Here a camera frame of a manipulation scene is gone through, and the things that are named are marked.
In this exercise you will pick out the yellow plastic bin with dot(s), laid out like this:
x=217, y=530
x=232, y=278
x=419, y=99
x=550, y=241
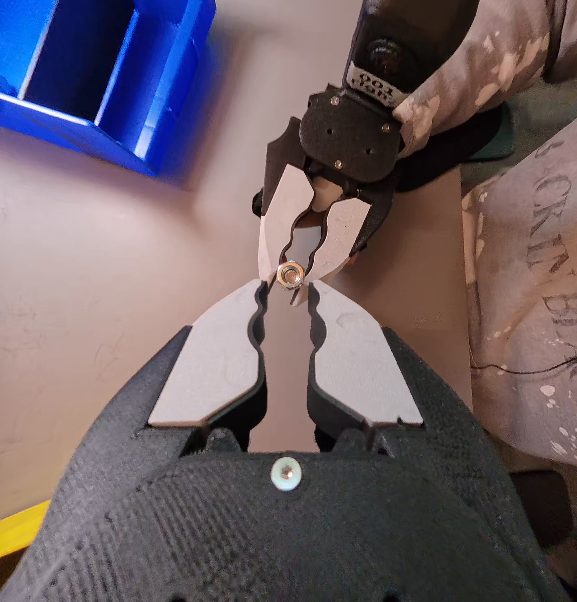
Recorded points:
x=15, y=531

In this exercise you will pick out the blue plastic bin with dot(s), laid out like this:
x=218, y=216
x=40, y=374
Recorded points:
x=152, y=94

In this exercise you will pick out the person's right hand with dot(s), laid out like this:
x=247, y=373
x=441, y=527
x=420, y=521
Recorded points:
x=354, y=258

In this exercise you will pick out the silver hex nut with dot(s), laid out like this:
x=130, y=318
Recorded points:
x=290, y=274

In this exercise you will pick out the person's right forearm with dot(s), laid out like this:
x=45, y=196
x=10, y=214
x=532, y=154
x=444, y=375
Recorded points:
x=481, y=56

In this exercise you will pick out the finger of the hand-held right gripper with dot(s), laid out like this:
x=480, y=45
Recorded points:
x=342, y=230
x=281, y=211

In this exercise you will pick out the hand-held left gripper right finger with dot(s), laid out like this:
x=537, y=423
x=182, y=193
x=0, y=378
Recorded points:
x=363, y=371

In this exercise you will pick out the silver flange bolt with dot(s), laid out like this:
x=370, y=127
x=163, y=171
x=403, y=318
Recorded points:
x=297, y=295

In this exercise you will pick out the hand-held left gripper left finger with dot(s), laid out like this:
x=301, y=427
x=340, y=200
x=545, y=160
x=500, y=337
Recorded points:
x=213, y=371

